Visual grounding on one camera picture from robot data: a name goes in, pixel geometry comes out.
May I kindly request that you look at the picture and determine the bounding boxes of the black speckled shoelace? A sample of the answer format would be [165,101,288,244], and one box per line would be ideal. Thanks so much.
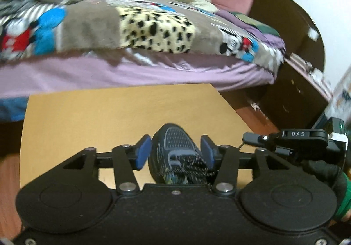
[172,155,217,186]

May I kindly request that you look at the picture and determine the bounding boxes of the dark blue sneaker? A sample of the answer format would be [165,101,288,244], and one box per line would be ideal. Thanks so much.
[148,123,204,185]

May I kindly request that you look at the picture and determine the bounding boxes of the dark wooden nightstand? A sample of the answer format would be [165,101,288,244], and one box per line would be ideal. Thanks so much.
[258,59,330,129]

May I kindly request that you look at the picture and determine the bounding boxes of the items on nightstand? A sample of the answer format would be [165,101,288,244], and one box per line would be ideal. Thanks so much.
[286,53,333,100]

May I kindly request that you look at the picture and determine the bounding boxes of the dark wooden headboard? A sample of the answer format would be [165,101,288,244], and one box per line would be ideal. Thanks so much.
[249,0,325,71]

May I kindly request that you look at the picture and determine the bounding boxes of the folded purple green blanket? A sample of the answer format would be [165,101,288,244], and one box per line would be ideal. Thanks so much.
[216,10,286,51]

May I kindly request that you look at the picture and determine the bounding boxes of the purple bed sheet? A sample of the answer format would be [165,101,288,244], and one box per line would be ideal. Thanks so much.
[1,48,276,98]

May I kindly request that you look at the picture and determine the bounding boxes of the cartoon patchwork blanket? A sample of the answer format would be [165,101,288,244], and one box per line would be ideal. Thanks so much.
[1,0,285,73]

